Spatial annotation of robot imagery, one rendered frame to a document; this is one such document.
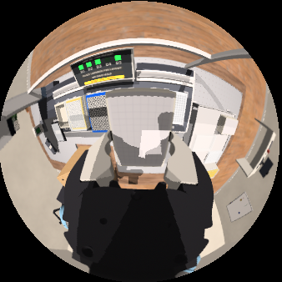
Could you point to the cream one-well reservoir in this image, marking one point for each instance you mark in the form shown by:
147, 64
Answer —
62, 116

